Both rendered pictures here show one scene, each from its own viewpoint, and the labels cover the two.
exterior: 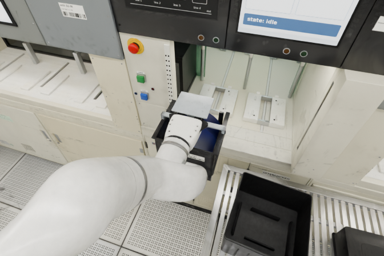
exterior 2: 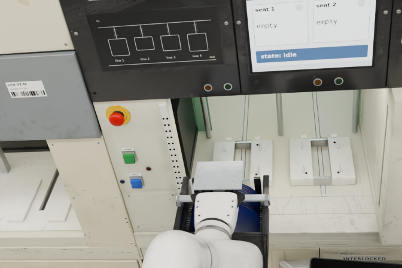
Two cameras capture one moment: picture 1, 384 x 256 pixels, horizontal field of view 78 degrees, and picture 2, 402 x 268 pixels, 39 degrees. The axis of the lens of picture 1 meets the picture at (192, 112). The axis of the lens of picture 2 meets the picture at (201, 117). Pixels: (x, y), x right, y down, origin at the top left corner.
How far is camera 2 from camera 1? 0.61 m
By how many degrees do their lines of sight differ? 9
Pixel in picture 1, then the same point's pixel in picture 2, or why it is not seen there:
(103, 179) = (189, 238)
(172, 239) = not seen: outside the picture
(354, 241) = not seen: outside the picture
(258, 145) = (323, 217)
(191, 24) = (192, 75)
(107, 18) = (76, 89)
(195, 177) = (250, 252)
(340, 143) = not seen: outside the picture
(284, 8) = (299, 39)
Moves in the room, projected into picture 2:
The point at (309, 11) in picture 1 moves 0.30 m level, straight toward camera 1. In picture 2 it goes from (328, 37) to (314, 119)
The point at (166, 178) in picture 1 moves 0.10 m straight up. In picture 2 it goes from (221, 256) to (215, 221)
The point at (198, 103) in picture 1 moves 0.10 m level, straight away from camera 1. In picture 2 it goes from (225, 171) to (217, 146)
